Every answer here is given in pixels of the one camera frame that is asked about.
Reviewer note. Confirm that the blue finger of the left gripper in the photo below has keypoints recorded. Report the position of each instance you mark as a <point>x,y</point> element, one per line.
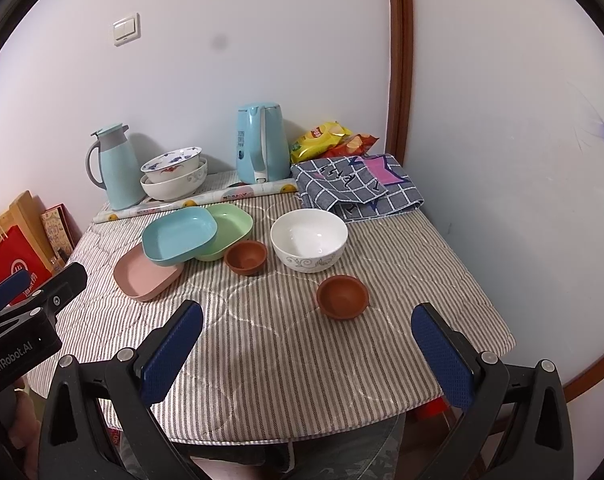
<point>62,289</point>
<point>13,286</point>

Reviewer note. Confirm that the brown wooden door frame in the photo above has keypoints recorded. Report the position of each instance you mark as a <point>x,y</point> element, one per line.
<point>402,36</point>

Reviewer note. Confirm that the patterned gift box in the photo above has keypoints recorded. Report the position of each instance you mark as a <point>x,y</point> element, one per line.
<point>59,231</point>

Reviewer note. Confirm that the large white porcelain bowl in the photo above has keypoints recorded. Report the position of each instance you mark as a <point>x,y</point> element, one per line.
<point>179,187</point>

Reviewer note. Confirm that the light blue electric kettle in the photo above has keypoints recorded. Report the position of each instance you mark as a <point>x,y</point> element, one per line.
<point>262,153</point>

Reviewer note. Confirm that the grey checkered cloth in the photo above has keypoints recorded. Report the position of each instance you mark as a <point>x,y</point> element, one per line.
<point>356,188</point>

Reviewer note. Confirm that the striped quilted table cover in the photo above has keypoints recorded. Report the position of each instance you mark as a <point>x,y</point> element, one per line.
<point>269,367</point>

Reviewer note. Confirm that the blue patterned porcelain bowl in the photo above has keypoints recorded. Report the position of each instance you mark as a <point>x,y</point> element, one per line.
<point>172,164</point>

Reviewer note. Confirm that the fruit print rolled mat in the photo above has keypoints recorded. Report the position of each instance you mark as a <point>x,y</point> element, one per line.
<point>239,192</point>

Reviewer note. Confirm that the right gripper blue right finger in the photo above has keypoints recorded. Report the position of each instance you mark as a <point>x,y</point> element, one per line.
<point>449,354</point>

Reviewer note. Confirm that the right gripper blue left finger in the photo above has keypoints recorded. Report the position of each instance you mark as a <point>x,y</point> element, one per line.
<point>162,354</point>

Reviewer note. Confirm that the yellow chips bag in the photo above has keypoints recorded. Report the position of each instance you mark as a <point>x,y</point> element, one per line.
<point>317,141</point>

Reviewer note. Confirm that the red snack bag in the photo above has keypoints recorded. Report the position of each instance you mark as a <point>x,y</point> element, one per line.
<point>356,144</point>

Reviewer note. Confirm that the light blue thermos jug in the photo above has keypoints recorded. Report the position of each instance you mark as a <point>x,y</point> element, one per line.
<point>111,164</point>

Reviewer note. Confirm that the blue plastic plate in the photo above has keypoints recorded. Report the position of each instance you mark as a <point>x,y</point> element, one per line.
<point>178,236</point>

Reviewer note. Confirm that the pink plastic plate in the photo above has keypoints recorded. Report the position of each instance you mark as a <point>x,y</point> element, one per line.
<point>141,279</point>

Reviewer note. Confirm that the brown paper bag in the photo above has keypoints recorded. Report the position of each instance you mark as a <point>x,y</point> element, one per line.
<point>24,212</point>

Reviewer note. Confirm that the white ceramic bowl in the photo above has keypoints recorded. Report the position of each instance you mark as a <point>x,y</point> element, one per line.
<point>309,240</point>

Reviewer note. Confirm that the person's hand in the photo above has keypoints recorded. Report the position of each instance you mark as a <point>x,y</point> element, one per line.
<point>25,432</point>

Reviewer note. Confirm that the white wall switch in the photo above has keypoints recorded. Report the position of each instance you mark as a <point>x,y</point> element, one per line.
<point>126,30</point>

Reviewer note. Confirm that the brown small bowl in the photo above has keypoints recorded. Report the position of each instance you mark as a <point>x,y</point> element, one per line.
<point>342,297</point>
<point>246,258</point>

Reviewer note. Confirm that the red paper bag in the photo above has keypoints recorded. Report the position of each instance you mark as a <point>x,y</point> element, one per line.
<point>16,255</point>

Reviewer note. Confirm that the green plastic plate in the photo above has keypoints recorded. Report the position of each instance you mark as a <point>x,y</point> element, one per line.
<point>233,226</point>

